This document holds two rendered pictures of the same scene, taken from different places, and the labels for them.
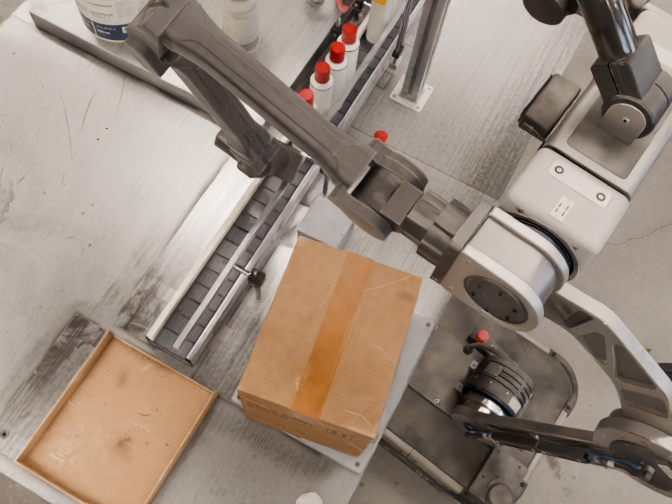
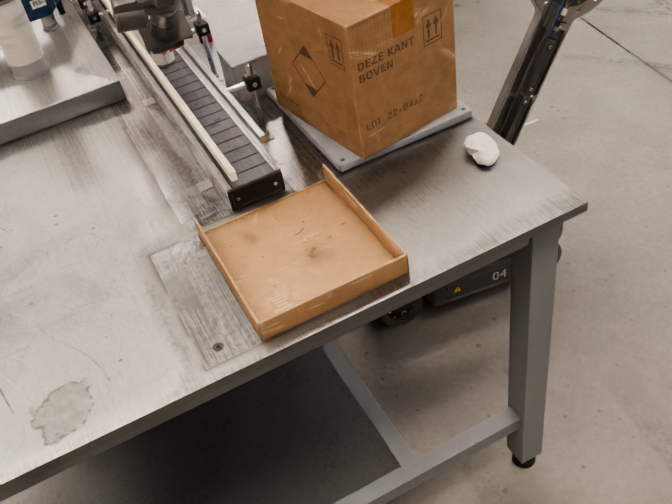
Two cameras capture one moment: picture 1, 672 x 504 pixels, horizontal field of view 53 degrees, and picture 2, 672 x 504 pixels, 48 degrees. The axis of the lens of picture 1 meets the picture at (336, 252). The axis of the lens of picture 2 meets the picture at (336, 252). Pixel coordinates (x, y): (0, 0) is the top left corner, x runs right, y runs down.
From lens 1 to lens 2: 124 cm
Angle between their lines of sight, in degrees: 32
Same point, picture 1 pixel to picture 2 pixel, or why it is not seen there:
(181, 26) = not seen: outside the picture
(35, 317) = (120, 288)
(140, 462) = (344, 246)
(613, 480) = (582, 180)
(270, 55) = (64, 60)
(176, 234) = (150, 168)
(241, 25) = (26, 33)
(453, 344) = not seen: hidden behind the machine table
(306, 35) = (73, 38)
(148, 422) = (310, 230)
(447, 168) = not seen: hidden behind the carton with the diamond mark
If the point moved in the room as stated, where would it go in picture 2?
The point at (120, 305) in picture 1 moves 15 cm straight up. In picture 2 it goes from (176, 222) to (151, 156)
